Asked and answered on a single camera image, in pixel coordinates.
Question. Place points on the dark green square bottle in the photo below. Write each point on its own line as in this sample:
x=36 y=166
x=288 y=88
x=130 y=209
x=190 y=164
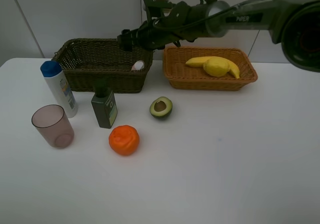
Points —
x=104 y=106

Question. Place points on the orange wicker basket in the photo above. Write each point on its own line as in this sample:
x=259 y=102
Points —
x=198 y=68

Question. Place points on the yellow banana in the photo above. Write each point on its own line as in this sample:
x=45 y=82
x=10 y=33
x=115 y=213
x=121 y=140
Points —
x=198 y=62

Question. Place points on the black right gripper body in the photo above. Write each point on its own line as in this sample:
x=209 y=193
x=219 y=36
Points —
x=175 y=26

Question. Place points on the dark brown wicker basket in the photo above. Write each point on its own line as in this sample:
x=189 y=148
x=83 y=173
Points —
x=84 y=61

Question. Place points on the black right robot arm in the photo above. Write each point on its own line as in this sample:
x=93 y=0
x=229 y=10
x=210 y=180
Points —
x=292 y=23

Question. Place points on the translucent purple plastic cup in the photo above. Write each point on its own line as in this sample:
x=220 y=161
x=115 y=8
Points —
x=52 y=123

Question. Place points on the pink bottle white cap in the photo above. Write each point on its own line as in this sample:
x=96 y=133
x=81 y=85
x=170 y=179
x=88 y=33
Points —
x=138 y=65

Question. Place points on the yellow lemon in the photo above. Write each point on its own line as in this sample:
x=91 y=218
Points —
x=216 y=66

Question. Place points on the orange mandarin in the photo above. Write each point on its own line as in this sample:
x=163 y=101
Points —
x=124 y=140

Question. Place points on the halved avocado with pit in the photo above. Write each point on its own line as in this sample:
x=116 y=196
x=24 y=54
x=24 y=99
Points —
x=161 y=108

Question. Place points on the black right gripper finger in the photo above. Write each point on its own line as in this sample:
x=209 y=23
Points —
x=126 y=40

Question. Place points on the white bottle blue cap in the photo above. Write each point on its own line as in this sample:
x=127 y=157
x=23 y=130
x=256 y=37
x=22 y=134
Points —
x=59 y=86

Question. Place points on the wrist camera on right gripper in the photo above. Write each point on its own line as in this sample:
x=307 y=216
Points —
x=157 y=8

